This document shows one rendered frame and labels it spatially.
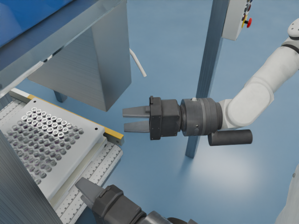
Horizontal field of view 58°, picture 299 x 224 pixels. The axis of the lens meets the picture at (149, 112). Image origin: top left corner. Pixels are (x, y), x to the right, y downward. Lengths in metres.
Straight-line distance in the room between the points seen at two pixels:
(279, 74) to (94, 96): 0.42
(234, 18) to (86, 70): 0.74
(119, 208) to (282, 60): 0.49
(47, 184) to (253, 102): 0.49
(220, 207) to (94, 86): 1.32
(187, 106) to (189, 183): 1.17
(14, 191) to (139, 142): 1.58
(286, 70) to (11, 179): 0.60
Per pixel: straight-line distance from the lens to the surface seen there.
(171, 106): 0.60
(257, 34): 3.09
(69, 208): 0.70
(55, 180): 0.66
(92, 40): 0.45
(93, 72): 0.50
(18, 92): 0.94
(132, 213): 0.47
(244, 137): 0.65
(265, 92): 0.64
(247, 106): 0.62
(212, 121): 0.61
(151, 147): 1.86
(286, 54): 0.72
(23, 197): 0.36
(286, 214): 0.47
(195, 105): 0.61
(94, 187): 0.51
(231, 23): 1.14
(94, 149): 0.74
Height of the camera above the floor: 1.54
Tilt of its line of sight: 48 degrees down
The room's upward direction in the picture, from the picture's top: straight up
